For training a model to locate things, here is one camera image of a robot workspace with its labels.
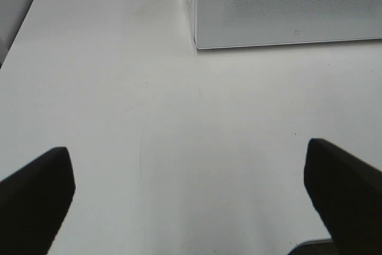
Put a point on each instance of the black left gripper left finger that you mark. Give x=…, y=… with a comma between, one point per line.
x=34, y=202

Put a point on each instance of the white microwave oven body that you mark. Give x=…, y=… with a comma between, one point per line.
x=283, y=4

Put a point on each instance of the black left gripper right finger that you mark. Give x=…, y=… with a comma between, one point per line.
x=346, y=193

